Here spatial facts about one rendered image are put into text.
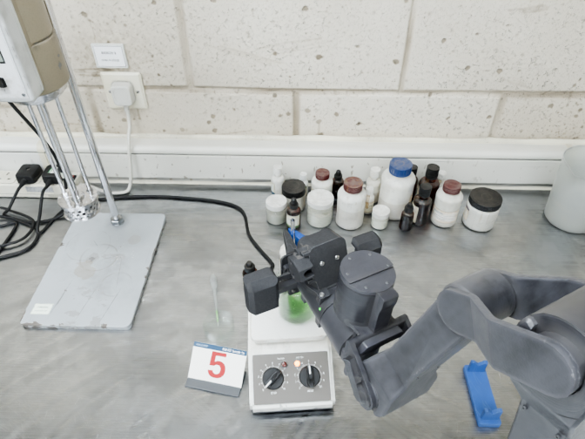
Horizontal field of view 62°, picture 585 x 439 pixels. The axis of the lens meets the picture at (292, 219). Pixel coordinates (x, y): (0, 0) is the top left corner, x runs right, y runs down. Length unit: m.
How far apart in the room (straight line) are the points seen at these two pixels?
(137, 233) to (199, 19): 0.45
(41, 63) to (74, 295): 0.44
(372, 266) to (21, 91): 0.51
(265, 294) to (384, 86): 0.63
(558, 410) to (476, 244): 0.78
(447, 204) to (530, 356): 0.76
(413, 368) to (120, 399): 0.53
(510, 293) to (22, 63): 0.62
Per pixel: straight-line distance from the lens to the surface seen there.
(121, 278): 1.00
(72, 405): 0.89
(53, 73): 0.79
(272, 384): 0.78
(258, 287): 0.58
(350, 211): 1.02
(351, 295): 0.49
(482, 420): 0.84
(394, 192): 1.05
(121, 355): 0.91
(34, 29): 0.77
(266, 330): 0.78
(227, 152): 1.13
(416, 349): 0.45
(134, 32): 1.09
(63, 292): 1.02
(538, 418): 0.38
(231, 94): 1.10
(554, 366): 0.32
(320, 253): 0.55
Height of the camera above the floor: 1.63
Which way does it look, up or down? 42 degrees down
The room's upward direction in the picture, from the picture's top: straight up
